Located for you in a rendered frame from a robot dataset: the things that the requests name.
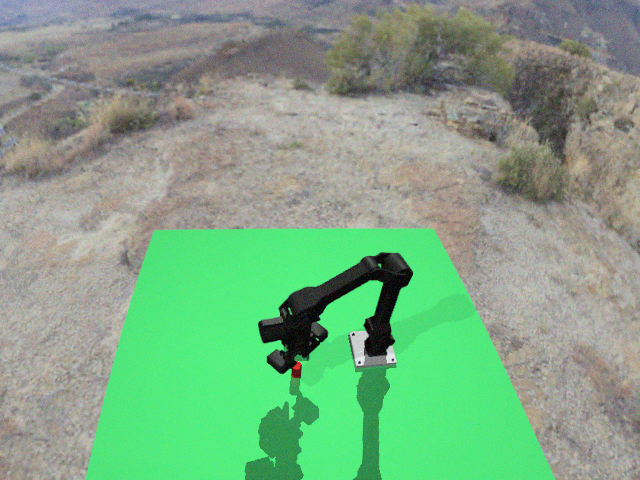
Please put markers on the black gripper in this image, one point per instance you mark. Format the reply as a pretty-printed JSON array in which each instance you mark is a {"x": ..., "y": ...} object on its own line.
[{"x": 282, "y": 361}]

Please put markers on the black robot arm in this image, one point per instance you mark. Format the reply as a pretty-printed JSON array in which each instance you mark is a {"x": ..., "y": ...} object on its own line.
[{"x": 309, "y": 303}]

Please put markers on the red cylinder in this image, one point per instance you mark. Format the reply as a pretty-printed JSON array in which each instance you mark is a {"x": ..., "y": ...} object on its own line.
[{"x": 296, "y": 371}]

